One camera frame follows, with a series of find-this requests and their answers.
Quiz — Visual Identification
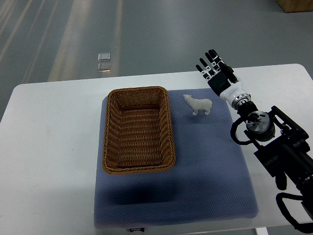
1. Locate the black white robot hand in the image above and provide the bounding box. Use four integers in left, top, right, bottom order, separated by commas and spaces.
196, 49, 251, 110

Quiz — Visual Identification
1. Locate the white bear figurine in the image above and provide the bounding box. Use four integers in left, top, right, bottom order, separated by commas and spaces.
183, 94, 212, 116

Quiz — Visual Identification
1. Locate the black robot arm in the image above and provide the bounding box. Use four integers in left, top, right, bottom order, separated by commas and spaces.
230, 99, 313, 234

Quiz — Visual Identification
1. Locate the brown wicker basket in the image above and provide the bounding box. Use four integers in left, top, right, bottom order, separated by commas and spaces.
102, 86, 176, 175

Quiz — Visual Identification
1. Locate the brown wooden box corner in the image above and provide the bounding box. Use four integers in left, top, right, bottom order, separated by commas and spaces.
276, 0, 313, 13

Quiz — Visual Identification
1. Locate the blue textured mat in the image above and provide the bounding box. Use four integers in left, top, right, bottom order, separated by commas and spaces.
94, 88, 258, 229

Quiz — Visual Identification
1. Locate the lower clear floor plate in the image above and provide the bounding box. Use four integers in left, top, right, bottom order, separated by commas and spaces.
98, 62, 111, 72

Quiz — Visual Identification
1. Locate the clear floor plate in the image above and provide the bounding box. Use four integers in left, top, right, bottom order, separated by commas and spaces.
98, 52, 111, 61
98, 62, 111, 72

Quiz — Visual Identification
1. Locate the upper clear floor plate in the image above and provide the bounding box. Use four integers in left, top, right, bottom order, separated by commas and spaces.
98, 52, 111, 61

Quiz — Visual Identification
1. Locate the black label tag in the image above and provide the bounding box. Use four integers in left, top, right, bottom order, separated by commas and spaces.
130, 228, 145, 233

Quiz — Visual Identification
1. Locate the black cable loop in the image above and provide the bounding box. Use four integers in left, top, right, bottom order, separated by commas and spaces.
275, 192, 313, 234

